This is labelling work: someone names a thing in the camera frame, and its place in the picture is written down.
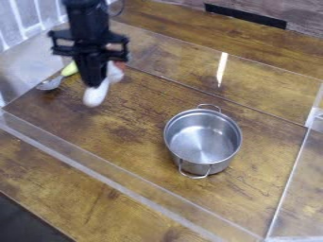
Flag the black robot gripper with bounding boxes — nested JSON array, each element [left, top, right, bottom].
[[48, 6, 130, 87]]

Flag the silver steel pot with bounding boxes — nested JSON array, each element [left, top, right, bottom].
[[163, 103, 243, 180]]

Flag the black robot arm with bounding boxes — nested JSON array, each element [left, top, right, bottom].
[[48, 0, 130, 88]]

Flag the clear acrylic barrier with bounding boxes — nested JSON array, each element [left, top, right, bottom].
[[0, 23, 323, 242]]

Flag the black strip on table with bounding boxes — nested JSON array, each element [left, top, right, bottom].
[[204, 3, 289, 29]]

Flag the spoon with yellow-green handle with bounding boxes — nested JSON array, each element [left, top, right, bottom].
[[36, 62, 79, 91]]

